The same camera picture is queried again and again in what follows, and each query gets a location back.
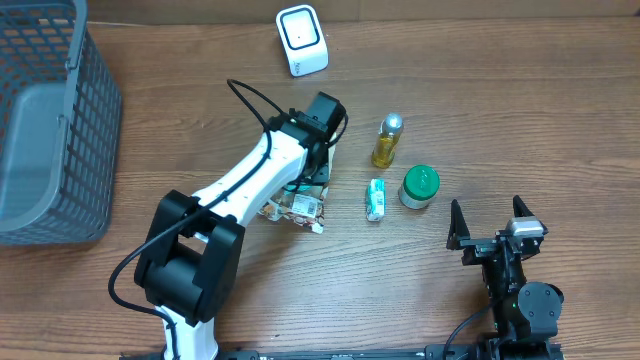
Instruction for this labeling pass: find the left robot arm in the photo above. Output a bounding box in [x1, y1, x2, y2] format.
[134, 92, 347, 359]

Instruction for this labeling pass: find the grey plastic mesh basket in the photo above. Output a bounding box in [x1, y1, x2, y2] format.
[1, 0, 123, 246]

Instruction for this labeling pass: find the white barcode scanner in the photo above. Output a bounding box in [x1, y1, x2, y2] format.
[275, 4, 329, 77]

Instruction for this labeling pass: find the brown white snack wrapper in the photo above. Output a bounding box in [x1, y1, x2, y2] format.
[259, 185, 329, 234]

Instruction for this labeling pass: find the teal small carton box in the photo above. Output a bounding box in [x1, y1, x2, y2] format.
[365, 178, 386, 222]

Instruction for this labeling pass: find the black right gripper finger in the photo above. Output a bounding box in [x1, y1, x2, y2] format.
[513, 195, 533, 217]
[446, 199, 471, 250]

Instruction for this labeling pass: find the brown Pantree snack packet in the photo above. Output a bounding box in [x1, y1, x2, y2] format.
[319, 147, 335, 201]

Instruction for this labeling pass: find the green lid spice jar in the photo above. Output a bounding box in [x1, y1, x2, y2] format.
[398, 164, 440, 210]

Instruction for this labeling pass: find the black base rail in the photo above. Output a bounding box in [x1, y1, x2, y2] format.
[119, 344, 565, 360]

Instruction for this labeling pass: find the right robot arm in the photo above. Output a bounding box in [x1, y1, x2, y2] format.
[441, 196, 564, 359]

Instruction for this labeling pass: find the clear plastic container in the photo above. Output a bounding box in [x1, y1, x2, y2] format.
[371, 113, 404, 168]

